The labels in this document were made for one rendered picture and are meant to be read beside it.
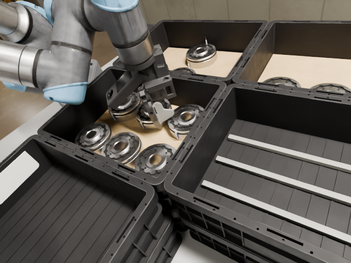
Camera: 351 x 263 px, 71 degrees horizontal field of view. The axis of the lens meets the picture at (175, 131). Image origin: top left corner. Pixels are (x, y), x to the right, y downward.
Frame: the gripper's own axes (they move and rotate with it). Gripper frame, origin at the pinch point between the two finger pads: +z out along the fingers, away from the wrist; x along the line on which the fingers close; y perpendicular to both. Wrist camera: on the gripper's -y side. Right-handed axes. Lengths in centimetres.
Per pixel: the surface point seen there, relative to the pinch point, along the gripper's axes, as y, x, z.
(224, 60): 27.2, 18.0, 4.1
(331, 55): 52, 2, 1
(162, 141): 0.1, -7.1, 1.2
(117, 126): -11.4, 4.8, 2.6
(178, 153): 3.3, -20.1, -10.4
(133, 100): -4.4, 9.9, -0.1
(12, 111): -154, 180, 107
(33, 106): -129, 174, 106
